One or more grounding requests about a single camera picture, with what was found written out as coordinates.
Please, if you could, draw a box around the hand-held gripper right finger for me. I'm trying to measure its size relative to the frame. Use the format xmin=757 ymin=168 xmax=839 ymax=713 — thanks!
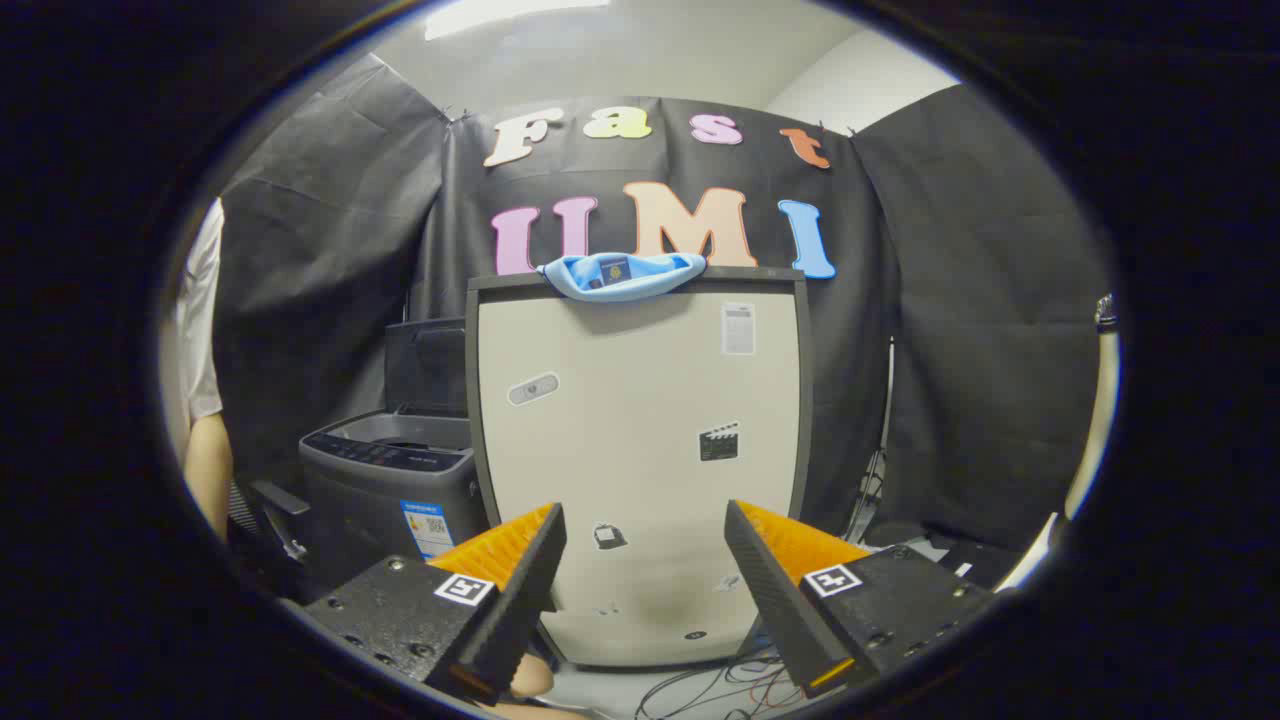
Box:
xmin=724 ymin=499 xmax=998 ymax=700

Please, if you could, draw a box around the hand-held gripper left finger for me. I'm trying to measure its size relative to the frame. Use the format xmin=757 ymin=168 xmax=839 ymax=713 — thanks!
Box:
xmin=303 ymin=502 xmax=568 ymax=706

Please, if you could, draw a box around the grey washing machine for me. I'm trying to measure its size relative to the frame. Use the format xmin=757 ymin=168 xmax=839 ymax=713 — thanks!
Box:
xmin=298 ymin=410 xmax=493 ymax=593

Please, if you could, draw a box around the light blue garment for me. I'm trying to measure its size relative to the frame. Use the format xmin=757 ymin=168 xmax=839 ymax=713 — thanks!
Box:
xmin=537 ymin=252 xmax=708 ymax=303

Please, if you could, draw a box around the person's bare leg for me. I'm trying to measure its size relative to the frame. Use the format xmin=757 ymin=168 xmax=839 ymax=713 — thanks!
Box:
xmin=500 ymin=655 xmax=591 ymax=720

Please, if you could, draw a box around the black floor equipment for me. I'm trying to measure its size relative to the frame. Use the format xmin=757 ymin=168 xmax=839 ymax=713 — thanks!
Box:
xmin=865 ymin=518 xmax=1026 ymax=593

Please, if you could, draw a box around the black office chair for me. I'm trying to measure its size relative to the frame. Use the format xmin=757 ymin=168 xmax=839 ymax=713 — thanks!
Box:
xmin=228 ymin=478 xmax=313 ymax=591

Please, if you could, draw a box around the black backdrop cloth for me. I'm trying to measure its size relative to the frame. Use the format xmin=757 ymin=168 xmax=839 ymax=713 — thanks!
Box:
xmin=215 ymin=55 xmax=1106 ymax=551

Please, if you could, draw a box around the tangle of floor cables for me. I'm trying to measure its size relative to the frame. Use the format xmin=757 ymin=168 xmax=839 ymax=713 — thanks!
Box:
xmin=633 ymin=645 xmax=806 ymax=720

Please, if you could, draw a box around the hanging cable bundle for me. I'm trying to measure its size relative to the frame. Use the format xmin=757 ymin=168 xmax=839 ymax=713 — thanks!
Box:
xmin=848 ymin=340 xmax=898 ymax=546

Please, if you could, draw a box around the beige cabinet with dark frame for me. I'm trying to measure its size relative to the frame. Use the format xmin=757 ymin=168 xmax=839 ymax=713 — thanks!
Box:
xmin=465 ymin=268 xmax=813 ymax=669

